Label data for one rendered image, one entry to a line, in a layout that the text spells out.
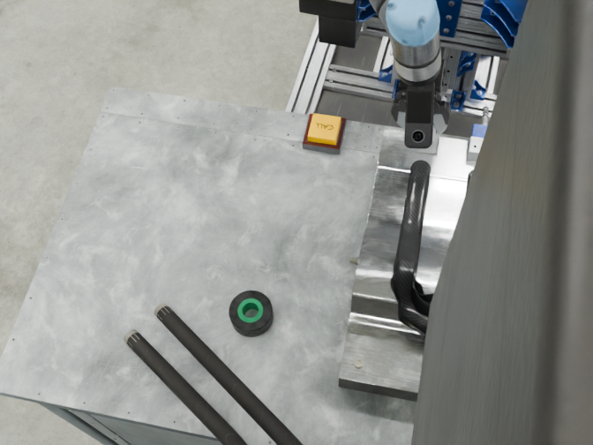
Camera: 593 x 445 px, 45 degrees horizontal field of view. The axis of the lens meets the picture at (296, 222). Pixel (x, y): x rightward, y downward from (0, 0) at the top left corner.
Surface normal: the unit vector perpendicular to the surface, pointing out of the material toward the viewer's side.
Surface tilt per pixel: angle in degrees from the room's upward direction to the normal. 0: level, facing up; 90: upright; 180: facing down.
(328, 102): 0
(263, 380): 0
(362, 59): 0
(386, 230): 20
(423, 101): 36
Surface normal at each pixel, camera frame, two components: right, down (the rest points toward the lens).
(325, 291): -0.05, -0.46
